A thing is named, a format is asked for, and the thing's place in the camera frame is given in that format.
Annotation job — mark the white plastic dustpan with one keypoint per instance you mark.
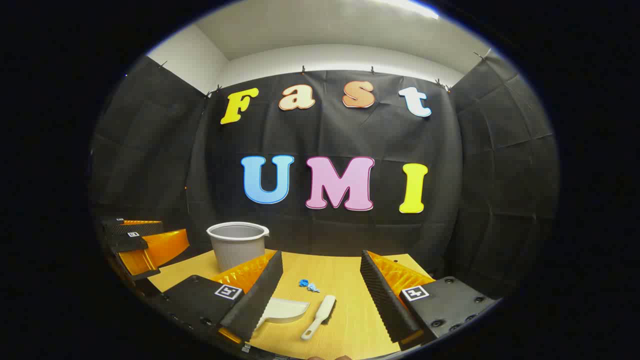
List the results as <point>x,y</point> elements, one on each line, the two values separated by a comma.
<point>287,310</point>

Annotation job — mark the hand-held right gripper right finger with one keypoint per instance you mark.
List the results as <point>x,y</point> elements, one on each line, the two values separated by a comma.
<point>385,300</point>

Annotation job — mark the small white broom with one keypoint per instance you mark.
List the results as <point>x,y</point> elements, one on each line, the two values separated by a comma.
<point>324,307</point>

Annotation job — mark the light blue paper trash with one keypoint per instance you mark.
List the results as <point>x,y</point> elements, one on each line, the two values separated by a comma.
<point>313,288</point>

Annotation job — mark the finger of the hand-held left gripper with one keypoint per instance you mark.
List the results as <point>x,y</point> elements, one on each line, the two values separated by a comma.
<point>127,244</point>
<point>135,229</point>

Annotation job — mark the grey plastic garbage bin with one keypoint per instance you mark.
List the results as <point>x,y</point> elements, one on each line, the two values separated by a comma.
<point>235,250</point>

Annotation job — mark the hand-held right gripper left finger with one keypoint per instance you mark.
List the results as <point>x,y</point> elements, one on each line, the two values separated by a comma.
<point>260,295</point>

